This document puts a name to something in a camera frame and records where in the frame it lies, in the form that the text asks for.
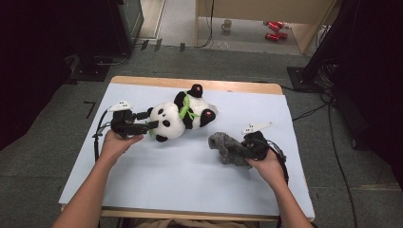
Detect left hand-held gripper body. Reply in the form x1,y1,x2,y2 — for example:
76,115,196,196
107,99,138,140

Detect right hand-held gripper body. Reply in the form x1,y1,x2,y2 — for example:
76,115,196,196
240,121,275,162

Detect grey fuzzy toy garment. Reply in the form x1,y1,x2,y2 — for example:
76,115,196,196
207,131,255,169

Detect panda plush toy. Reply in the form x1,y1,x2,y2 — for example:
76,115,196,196
145,83,220,143

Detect person's left hand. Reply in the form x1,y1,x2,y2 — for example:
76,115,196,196
100,129,144,166

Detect person's right hand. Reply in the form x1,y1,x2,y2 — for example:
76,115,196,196
246,148,287,188

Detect black stand base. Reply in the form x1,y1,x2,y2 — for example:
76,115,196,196
67,55,111,83
286,66,325,93

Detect wooden table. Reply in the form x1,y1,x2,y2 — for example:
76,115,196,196
60,75,316,222

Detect black cabinet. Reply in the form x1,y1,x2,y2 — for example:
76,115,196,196
106,0,145,55

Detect person's beige trousers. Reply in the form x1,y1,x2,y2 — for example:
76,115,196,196
126,218,261,228

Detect black curtain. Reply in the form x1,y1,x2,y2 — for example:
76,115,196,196
0,0,110,151
303,0,403,191

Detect light wooden desk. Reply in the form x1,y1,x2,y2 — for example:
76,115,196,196
194,0,337,55

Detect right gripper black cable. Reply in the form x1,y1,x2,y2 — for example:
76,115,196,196
265,138,291,228

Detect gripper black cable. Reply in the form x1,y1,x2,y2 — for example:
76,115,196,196
265,138,291,228
91,108,112,163

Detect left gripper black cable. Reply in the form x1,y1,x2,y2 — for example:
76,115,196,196
91,108,112,163

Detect black floor cable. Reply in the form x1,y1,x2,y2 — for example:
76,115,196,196
291,89,359,228

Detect hanging black cable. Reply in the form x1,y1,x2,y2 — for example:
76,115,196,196
195,0,216,49

